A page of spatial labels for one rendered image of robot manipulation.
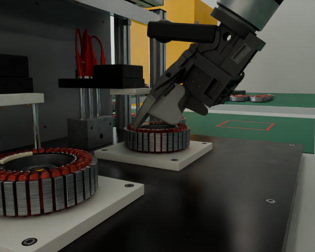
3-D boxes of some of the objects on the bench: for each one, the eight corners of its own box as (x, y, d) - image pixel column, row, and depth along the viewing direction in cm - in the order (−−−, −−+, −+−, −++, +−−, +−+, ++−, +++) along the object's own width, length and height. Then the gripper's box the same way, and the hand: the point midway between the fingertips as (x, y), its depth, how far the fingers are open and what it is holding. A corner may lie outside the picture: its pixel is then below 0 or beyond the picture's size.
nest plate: (144, 194, 32) (144, 183, 32) (27, 272, 19) (26, 255, 19) (48, 173, 39) (48, 164, 39) (-85, 220, 26) (-87, 207, 26)
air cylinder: (113, 142, 59) (113, 115, 58) (88, 150, 52) (87, 119, 52) (94, 139, 61) (93, 113, 61) (68, 147, 55) (66, 118, 54)
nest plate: (212, 149, 53) (212, 142, 53) (178, 171, 40) (178, 162, 40) (142, 141, 60) (142, 135, 60) (94, 158, 47) (93, 150, 47)
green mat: (315, 119, 111) (315, 118, 111) (314, 154, 58) (314, 153, 58) (115, 108, 155) (115, 107, 155) (11, 122, 102) (11, 121, 102)
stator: (199, 143, 52) (199, 122, 52) (172, 158, 42) (172, 132, 42) (145, 137, 57) (145, 119, 57) (110, 149, 48) (110, 127, 47)
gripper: (251, 28, 31) (157, 162, 39) (274, 47, 48) (206, 137, 56) (190, -11, 34) (113, 122, 41) (233, 20, 51) (173, 110, 58)
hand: (154, 121), depth 50 cm, fingers open, 14 cm apart
